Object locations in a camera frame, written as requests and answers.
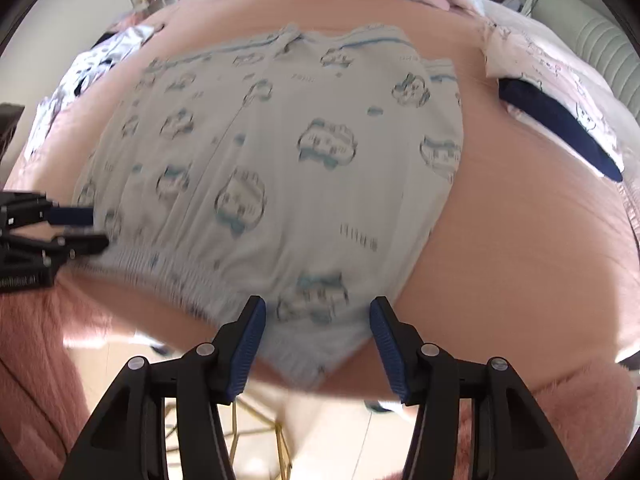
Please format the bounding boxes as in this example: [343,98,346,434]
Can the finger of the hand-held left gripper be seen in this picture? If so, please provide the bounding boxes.
[42,204,95,227]
[40,234,110,262]

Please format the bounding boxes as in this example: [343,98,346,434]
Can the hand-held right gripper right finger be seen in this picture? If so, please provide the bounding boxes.
[369,296,583,480]

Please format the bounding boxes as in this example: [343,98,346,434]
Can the gold wire frame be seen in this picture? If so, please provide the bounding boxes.
[162,395,296,480]

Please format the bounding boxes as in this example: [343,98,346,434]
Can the white navy printed clothes pile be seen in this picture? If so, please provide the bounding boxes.
[37,25,153,126]

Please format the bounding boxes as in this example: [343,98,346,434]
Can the folded pink garment navy collar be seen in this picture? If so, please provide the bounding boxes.
[482,20,628,183]

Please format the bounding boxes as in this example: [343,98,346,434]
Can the pink bed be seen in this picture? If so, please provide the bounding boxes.
[5,0,640,396]

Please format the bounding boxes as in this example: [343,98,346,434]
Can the dark furniture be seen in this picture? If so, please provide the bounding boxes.
[0,102,26,163]

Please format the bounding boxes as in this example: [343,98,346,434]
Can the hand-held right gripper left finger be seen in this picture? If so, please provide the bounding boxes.
[59,296,267,480]

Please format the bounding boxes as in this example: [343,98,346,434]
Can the pink fluffy fabric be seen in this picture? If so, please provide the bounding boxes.
[0,280,640,480]

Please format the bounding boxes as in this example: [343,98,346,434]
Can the light blue printed pants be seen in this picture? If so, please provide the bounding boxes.
[72,22,466,391]

